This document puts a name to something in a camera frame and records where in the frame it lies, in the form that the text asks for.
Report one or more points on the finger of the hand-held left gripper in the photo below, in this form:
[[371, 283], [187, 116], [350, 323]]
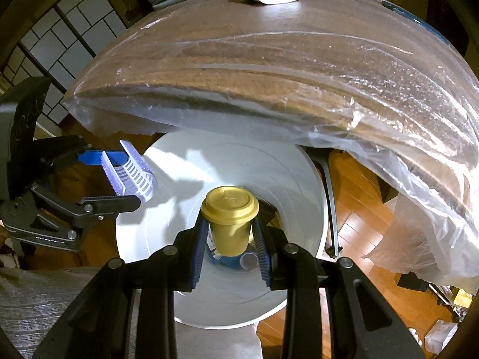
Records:
[[93, 157], [108, 202]]

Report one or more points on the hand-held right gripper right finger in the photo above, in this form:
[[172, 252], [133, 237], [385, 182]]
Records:
[[262, 254]]

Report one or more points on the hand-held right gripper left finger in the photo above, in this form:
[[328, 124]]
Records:
[[197, 254]]

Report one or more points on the purple hair roller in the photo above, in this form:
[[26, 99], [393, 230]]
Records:
[[131, 174]]

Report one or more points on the yellow lidded paper cup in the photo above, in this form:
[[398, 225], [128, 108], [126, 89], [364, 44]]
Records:
[[228, 232]]

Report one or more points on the white round trash bin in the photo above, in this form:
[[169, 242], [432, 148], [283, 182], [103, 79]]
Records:
[[284, 179]]

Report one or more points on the small white cup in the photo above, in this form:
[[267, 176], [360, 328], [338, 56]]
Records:
[[249, 261]]

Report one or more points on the blue crumpled wrapper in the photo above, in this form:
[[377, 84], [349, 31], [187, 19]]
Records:
[[228, 261]]

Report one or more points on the black metal table leg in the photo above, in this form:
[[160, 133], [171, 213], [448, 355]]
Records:
[[331, 202]]

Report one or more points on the paper panel sliding door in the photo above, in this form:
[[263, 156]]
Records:
[[67, 45]]

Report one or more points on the person's grey knit clothing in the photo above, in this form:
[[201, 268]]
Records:
[[37, 306]]

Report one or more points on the dark small box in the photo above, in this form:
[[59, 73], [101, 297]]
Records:
[[411, 282]]

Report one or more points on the white tissue box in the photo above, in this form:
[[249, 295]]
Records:
[[441, 338]]

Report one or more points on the yellow packet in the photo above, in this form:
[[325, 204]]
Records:
[[462, 299]]

